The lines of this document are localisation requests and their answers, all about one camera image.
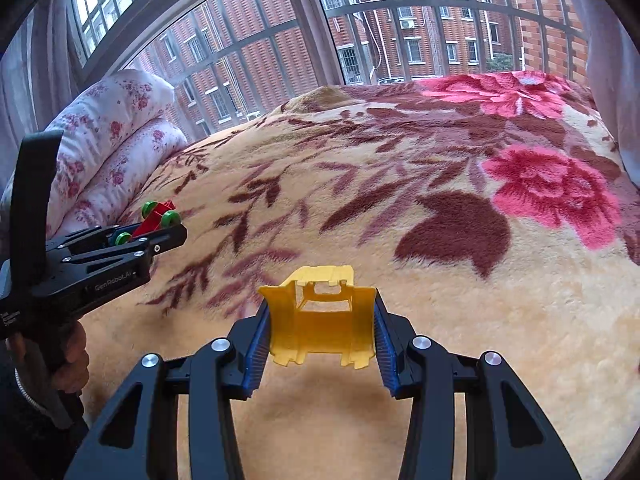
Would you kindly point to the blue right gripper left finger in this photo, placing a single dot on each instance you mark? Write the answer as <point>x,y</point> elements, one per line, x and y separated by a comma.
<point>257,350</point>

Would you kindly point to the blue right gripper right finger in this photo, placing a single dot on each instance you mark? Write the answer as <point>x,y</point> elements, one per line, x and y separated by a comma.
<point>387,348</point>

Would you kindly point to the yellow toy truck cab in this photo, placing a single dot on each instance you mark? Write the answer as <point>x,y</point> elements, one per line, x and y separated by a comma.
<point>320,310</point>

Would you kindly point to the red toy car chassis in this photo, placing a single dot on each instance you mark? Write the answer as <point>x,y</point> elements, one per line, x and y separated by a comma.
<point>155,216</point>

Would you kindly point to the person's left hand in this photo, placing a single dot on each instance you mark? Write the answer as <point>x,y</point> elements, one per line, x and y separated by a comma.
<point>70,377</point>

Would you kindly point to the folded pink floral quilt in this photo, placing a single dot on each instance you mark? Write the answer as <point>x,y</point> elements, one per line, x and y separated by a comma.
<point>115,134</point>

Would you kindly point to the floral plush bed blanket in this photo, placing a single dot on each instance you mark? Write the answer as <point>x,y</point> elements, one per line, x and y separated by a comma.
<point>492,211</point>

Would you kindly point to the sheer white curtain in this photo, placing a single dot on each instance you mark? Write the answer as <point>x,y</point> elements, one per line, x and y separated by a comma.
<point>39,77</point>

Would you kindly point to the metal window security grille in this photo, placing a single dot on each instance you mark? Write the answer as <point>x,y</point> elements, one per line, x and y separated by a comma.
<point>231,61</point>

